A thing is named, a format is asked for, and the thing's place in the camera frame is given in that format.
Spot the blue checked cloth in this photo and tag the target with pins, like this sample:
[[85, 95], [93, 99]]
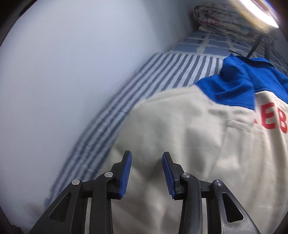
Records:
[[216, 42]]

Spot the cream and blue jacket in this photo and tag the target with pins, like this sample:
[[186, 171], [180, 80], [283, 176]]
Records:
[[202, 139]]

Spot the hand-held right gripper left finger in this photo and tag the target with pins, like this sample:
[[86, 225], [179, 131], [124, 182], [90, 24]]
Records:
[[125, 176]]

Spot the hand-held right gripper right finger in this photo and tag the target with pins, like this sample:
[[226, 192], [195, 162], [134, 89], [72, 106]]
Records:
[[168, 177]]

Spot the folded floral quilt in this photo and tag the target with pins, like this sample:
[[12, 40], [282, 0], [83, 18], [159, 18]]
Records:
[[222, 20]]

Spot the blue striped bed sheet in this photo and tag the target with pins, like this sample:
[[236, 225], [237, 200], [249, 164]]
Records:
[[144, 85]]

